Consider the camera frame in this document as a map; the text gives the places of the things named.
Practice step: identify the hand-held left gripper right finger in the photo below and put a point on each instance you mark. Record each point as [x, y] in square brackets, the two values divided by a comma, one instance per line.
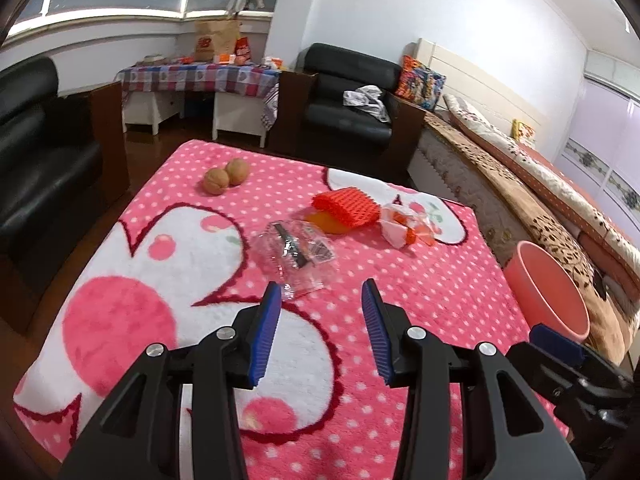
[376, 340]

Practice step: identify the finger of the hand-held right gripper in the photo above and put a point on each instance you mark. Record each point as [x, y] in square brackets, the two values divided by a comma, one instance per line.
[535, 365]
[555, 342]

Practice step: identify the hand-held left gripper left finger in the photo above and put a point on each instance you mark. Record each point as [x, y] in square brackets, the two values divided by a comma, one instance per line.
[265, 340]

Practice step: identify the pink plastic basin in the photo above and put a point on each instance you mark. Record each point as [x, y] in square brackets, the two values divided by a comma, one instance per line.
[530, 285]

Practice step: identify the clear plastic packaging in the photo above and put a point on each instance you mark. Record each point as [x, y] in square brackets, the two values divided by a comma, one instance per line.
[300, 250]

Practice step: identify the white orange wrapper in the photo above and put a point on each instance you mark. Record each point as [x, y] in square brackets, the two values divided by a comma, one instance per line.
[400, 227]

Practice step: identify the pink polka-dot printed blanket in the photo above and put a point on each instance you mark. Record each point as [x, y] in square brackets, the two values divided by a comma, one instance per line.
[150, 320]

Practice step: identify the orange peel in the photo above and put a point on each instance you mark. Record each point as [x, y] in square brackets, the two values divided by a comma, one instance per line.
[327, 224]

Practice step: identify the red foam fruit net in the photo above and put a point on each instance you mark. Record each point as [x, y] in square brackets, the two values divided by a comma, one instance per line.
[350, 205]

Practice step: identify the brown leopard-print blanket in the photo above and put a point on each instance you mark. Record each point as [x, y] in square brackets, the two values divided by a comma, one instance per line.
[525, 195]

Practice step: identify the purple wardrobe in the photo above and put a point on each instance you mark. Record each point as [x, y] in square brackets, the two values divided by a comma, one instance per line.
[605, 150]

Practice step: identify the yellow snack bag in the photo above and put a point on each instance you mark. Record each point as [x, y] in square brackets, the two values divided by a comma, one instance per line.
[523, 134]

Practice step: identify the black leather armchair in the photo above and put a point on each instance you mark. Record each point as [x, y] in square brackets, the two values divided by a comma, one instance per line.
[345, 120]

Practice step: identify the crumpled white clothes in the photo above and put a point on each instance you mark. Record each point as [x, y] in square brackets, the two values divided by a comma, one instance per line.
[367, 100]

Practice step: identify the colourful printed cushion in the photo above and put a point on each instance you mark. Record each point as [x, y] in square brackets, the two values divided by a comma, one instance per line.
[420, 82]

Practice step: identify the table with checked cloth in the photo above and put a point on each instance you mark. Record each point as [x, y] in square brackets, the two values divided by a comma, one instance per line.
[200, 80]

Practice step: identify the white orange package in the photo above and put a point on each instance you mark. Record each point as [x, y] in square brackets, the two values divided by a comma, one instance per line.
[274, 63]

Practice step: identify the orange small boxes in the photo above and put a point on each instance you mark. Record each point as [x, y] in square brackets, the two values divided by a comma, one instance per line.
[225, 59]

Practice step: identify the cream wooden bed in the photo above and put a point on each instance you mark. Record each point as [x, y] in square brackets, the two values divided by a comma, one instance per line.
[465, 70]

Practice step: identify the black leather sofa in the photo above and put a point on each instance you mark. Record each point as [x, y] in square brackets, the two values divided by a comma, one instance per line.
[40, 160]

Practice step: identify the red snack bag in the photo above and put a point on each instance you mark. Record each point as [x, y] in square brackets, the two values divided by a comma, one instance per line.
[243, 51]

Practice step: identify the brown paper bag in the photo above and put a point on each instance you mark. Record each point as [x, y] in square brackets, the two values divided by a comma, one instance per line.
[216, 40]

